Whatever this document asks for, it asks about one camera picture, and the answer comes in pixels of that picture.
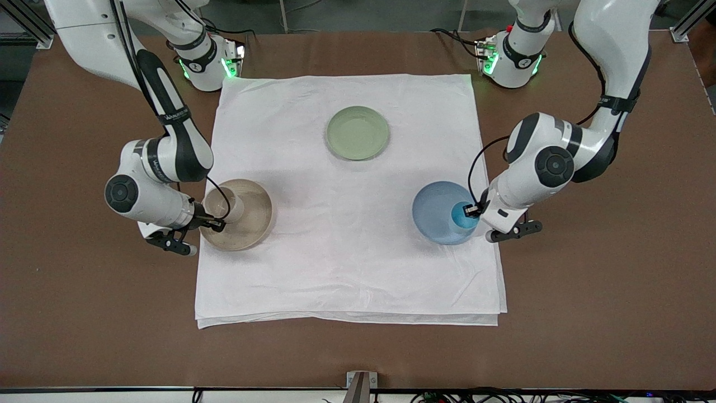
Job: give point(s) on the thin white stand leg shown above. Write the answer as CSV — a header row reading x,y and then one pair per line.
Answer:
x,y
283,17

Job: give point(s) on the beige round plate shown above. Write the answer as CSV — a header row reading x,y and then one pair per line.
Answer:
x,y
254,218

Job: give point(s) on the green round plate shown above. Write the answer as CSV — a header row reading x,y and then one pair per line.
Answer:
x,y
358,133

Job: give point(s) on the white Franka right arm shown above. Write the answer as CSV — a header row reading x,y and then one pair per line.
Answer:
x,y
95,33

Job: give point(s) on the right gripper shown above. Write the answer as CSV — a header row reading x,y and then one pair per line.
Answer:
x,y
202,221

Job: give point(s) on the blue round plate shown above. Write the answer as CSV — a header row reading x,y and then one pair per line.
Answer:
x,y
433,212

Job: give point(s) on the blue cup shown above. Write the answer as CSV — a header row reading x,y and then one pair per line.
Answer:
x,y
463,221

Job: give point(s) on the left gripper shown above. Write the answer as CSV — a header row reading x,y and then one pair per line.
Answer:
x,y
479,210

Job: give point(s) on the white tablecloth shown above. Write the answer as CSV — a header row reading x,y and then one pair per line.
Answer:
x,y
347,263

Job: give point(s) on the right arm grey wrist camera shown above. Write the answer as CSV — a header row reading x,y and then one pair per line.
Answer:
x,y
173,244

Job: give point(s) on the white Franka left arm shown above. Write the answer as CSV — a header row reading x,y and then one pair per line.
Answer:
x,y
609,45

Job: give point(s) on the aluminium frame profile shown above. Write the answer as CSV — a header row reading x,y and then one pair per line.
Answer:
x,y
679,34
33,28

